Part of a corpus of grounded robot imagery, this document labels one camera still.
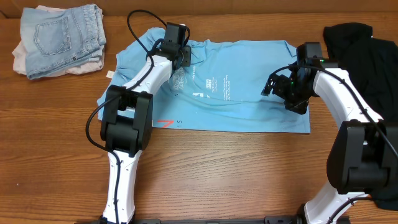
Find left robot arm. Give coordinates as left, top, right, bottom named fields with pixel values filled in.
left=99, top=22, right=191, bottom=223

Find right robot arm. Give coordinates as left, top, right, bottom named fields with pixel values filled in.
left=261, top=42, right=397, bottom=223

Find black garment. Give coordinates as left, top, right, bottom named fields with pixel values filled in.
left=322, top=21, right=398, bottom=212

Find folded light blue jeans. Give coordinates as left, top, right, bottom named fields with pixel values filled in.
left=20, top=3, right=107, bottom=80

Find folded white garment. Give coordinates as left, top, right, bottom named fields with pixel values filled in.
left=12, top=5, right=105, bottom=78

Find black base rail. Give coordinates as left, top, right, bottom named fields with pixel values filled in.
left=130, top=216, right=305, bottom=224

